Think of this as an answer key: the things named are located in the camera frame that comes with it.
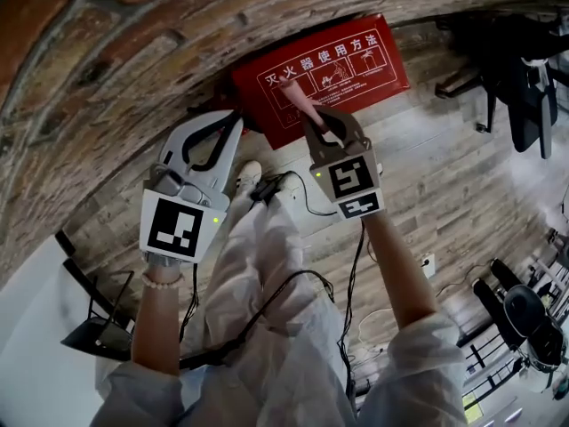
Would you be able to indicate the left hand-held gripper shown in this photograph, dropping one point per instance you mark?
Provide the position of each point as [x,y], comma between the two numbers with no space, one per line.
[175,227]

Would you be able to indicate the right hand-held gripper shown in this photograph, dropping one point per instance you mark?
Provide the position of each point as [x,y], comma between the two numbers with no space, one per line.
[351,180]

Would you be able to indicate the pink cloth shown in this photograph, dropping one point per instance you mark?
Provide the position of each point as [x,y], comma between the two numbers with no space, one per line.
[295,94]

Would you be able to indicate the red fire extinguisher box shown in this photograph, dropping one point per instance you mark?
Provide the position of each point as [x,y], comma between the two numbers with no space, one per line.
[253,87]

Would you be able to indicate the person's left forearm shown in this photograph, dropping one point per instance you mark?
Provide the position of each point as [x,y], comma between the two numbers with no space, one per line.
[155,323]

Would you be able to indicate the person's right forearm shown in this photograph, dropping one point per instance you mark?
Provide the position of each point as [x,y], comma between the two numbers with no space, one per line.
[400,269]

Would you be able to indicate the person's white left shoe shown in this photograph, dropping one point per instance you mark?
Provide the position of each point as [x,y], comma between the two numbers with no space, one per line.
[249,174]

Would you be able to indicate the person's white shoe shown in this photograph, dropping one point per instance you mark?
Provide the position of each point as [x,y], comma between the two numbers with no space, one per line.
[291,184]
[249,174]

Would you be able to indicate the person's white right shoe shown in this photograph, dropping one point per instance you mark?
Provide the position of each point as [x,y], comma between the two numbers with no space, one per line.
[291,184]

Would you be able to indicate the small black box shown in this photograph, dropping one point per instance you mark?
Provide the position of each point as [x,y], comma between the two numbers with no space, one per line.
[264,189]

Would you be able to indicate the white trousers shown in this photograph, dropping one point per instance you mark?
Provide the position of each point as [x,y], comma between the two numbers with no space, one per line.
[262,256]

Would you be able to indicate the black office chair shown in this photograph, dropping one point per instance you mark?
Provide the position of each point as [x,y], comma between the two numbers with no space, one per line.
[529,118]

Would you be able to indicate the light grey shirt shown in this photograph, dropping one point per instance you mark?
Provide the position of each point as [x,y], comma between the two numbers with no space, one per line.
[289,381]

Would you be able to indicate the white table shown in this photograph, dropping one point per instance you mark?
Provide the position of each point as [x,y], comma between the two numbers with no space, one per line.
[31,349]

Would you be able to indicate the black metal railing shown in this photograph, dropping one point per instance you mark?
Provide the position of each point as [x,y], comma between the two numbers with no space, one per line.
[493,363]

